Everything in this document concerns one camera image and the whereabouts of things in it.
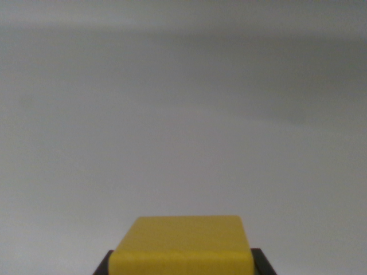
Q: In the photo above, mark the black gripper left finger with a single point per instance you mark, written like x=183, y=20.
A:
x=102, y=265

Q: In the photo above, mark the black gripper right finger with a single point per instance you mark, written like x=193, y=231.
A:
x=263, y=263

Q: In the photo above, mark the grey plastic tray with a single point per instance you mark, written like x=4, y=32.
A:
x=143, y=114

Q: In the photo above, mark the yellow cube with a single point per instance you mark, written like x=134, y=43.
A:
x=183, y=246

